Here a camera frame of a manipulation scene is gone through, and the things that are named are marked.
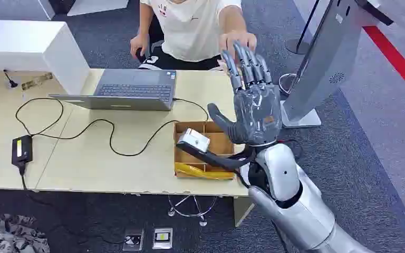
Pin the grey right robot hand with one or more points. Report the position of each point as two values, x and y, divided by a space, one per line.
256 111

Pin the person's left hand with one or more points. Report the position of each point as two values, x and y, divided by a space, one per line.
239 39

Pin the person's right hand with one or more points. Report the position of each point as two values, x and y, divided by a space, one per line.
138 43

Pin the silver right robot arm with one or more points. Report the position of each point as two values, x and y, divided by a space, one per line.
286 178

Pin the grey laptop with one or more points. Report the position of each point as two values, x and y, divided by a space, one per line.
136 89

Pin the wooden card box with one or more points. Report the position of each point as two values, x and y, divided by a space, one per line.
220 142

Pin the person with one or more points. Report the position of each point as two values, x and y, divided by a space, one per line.
188 28

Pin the black pole stand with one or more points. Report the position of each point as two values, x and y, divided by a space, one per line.
295 47

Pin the grey kiosk stand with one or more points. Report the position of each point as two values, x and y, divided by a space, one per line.
328 59

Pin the pale desk leg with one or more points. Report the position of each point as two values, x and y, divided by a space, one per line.
241 209

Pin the patterned label strip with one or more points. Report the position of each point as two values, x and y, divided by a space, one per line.
36 81

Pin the white cabinet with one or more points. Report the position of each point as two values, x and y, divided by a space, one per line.
20 43

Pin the small black plug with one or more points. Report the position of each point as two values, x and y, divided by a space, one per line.
12 83

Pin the black power adapter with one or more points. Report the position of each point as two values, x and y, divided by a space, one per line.
22 150

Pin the closed silver floor socket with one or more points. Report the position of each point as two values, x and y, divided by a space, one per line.
162 238

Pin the open floor socket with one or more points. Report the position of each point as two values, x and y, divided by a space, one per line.
133 240

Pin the black and white patterned cloth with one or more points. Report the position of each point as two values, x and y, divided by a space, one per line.
7 234

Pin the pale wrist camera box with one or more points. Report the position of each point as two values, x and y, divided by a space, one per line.
195 139

